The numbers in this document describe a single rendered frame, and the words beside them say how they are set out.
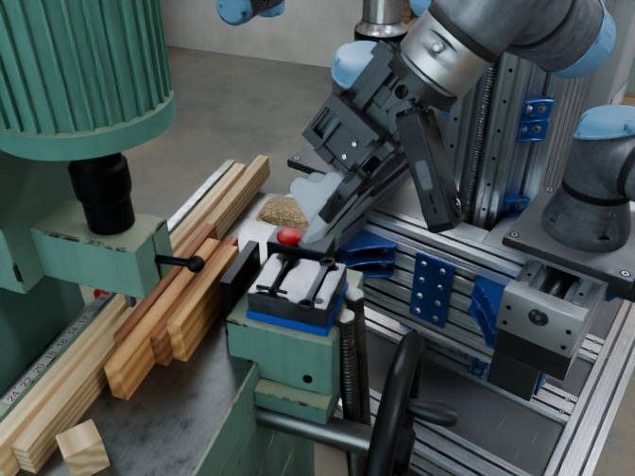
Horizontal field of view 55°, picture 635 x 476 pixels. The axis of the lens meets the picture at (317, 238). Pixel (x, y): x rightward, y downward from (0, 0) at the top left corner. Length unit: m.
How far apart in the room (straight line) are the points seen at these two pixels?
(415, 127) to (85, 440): 0.44
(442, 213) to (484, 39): 0.15
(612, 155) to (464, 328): 0.52
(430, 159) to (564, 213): 0.62
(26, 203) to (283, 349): 0.33
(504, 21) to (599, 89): 0.99
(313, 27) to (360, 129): 3.61
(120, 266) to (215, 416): 0.20
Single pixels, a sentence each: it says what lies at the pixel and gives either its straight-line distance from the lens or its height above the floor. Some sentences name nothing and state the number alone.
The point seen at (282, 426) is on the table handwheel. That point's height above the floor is 0.82.
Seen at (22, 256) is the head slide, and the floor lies 1.05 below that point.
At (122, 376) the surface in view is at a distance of 0.73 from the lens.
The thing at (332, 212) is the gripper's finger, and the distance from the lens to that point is 0.59.
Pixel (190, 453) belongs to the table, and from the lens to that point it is 0.69.
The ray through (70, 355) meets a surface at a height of 0.95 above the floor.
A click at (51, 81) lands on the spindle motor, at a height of 1.27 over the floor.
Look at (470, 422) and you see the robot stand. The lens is 1.62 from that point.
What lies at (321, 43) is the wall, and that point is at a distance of 4.18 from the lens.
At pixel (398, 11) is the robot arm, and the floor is 1.10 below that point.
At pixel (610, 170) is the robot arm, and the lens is 1.08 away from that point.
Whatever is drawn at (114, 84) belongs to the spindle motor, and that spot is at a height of 1.26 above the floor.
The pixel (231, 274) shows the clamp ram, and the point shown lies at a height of 1.00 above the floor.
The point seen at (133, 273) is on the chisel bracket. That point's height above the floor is 1.04.
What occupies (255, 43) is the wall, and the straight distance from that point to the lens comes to 4.37.
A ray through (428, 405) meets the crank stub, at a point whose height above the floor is 0.93.
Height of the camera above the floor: 1.46
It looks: 36 degrees down
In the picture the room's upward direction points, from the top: straight up
